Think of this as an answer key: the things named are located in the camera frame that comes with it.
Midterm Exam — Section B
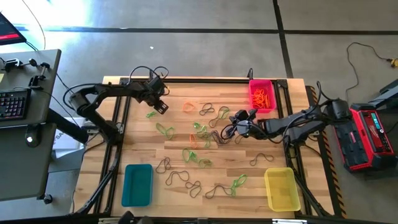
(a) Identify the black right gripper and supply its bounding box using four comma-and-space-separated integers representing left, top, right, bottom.
229, 108, 265, 139

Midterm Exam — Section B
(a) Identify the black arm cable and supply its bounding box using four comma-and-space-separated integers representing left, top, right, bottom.
127, 65, 170, 96
220, 123, 240, 141

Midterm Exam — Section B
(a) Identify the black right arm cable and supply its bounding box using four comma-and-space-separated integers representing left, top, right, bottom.
220, 123, 240, 141

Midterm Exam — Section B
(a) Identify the black support strut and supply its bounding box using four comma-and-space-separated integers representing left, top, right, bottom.
46, 108, 90, 144

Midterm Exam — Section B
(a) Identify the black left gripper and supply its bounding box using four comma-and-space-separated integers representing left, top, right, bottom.
135, 80, 170, 115

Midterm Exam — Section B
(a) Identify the white paper sheet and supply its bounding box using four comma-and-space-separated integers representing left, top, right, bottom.
52, 123, 94, 160

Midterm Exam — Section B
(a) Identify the black desk clamp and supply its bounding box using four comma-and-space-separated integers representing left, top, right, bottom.
29, 58, 51, 90
4, 58, 24, 71

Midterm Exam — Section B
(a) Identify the black device with light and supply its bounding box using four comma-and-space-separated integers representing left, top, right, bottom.
24, 123, 42, 148

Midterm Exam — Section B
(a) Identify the teal plastic basket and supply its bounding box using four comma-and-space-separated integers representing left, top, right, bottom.
121, 164, 154, 208

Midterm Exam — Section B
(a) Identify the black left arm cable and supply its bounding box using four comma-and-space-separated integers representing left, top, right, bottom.
127, 65, 170, 96

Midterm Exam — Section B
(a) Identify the grey desk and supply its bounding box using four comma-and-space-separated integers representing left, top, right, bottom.
0, 49, 62, 202

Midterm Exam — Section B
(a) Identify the black yellow hazard tape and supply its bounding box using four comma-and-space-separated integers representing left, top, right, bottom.
306, 85, 348, 218

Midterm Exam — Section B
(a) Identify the black red monitor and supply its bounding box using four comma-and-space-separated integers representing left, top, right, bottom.
0, 11, 28, 47

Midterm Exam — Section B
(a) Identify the black floor cable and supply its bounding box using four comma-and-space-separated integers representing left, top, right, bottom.
345, 42, 393, 103

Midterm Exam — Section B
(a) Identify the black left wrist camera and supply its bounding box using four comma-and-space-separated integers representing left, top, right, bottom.
147, 76, 164, 91

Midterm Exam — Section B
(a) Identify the grey equipment case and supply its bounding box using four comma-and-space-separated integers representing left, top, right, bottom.
368, 78, 398, 110

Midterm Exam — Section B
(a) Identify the red black power station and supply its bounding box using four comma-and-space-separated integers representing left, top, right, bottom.
335, 104, 398, 173

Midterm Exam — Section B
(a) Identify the black backlit keyboard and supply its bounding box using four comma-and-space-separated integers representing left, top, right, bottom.
0, 88, 32, 122

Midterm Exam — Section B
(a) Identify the pink plastic basket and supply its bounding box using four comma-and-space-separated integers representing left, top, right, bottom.
248, 78, 277, 114

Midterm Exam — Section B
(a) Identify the yellow plastic basket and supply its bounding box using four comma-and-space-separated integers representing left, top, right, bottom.
264, 167, 302, 212

